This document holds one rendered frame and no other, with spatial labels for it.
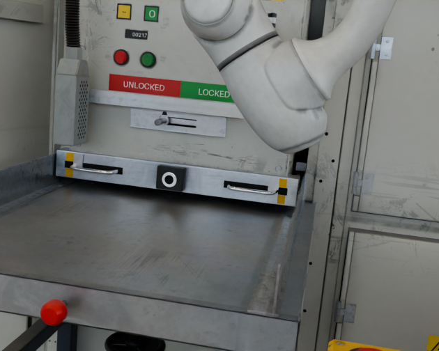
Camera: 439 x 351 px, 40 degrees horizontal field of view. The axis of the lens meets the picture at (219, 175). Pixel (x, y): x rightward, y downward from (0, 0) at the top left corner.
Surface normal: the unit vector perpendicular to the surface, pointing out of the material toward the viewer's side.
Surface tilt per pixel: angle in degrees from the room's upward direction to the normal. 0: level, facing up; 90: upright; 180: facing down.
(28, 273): 0
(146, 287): 0
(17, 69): 90
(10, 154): 90
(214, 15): 95
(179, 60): 90
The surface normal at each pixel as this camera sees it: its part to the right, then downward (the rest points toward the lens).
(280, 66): -0.15, -0.06
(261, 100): -0.38, 0.29
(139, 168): -0.18, 0.17
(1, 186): 0.98, 0.12
